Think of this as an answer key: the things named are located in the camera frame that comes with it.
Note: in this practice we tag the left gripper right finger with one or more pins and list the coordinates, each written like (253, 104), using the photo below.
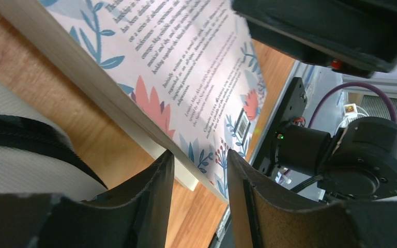
(265, 214)

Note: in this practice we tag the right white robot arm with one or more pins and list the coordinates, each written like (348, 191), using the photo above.
(358, 162)

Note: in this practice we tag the floral cover notebook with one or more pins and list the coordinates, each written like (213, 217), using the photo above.
(184, 71)

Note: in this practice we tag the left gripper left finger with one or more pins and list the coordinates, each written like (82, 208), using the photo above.
(133, 214)

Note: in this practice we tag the beige canvas backpack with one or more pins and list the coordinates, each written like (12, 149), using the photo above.
(37, 156)

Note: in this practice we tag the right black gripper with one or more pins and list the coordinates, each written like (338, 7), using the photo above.
(356, 38)

